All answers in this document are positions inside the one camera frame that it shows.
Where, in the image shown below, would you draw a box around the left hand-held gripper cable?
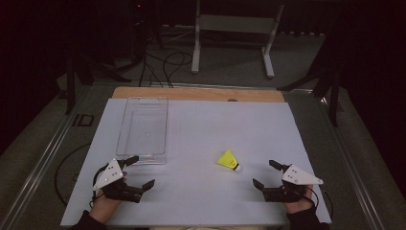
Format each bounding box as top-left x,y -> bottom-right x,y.
91,163 -> 110,205

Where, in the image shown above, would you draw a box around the clear plastic container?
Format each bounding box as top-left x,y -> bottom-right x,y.
115,96 -> 169,166

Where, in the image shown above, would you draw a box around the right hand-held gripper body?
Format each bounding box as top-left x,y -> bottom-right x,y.
263,164 -> 325,203

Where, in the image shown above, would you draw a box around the person's right hand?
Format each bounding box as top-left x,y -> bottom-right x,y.
282,184 -> 316,215

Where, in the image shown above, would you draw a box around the black cable loop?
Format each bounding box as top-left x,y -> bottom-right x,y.
54,142 -> 92,207

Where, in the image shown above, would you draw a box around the right hand-held gripper cable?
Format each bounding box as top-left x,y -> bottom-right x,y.
309,186 -> 335,221

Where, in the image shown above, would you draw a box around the black metal stand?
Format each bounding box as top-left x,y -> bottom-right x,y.
277,32 -> 342,127
64,47 -> 132,116

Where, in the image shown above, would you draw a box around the white metal stand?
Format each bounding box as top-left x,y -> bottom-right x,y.
191,0 -> 285,80

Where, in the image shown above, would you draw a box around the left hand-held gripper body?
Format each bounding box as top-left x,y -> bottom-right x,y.
92,157 -> 144,204

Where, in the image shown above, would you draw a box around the person's left hand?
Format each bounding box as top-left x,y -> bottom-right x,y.
90,188 -> 124,222

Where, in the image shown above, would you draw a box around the aluminium floor rail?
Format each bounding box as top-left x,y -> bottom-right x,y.
0,85 -> 94,230
319,95 -> 386,230

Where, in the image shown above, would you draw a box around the hand-held gripper cable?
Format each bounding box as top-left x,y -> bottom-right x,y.
91,163 -> 110,205
309,186 -> 335,221

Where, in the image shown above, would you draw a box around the yellow shuttlecock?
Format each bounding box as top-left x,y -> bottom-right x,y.
215,149 -> 242,173

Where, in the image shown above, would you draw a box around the black floor cables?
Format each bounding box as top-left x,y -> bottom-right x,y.
138,51 -> 194,89

